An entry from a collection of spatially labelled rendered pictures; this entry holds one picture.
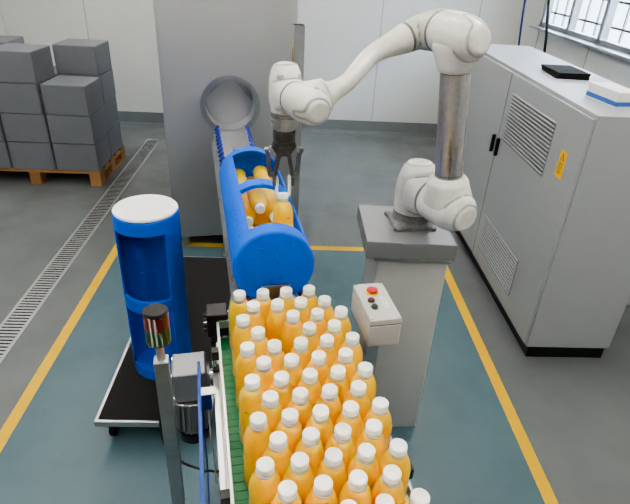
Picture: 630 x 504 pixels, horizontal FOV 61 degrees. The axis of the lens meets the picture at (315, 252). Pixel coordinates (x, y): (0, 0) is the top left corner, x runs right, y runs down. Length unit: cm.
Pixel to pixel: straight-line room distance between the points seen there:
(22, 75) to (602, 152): 446
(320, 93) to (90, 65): 416
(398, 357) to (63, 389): 174
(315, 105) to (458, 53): 51
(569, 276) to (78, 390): 268
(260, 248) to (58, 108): 377
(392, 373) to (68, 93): 381
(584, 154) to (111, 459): 263
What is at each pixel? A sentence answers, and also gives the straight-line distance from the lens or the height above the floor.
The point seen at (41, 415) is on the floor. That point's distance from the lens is 305.
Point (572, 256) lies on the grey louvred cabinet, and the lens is 314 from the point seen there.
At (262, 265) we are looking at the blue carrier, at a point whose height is 111.
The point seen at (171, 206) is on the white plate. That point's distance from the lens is 244.
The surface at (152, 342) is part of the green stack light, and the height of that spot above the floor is 118.
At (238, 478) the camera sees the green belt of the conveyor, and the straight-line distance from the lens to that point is 145.
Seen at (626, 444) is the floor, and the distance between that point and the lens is 319.
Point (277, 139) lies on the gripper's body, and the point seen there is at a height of 151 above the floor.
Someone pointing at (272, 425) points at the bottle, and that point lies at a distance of 136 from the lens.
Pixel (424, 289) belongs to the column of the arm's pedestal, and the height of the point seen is 82.
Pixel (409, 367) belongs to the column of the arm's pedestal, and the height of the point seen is 39.
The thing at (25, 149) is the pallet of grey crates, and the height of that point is 34.
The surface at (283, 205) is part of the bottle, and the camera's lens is 187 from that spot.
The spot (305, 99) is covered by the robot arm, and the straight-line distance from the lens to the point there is 157.
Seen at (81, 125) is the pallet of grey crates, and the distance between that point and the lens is 532.
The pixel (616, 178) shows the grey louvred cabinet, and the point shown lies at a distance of 302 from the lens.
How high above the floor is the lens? 206
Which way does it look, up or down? 30 degrees down
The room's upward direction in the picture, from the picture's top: 3 degrees clockwise
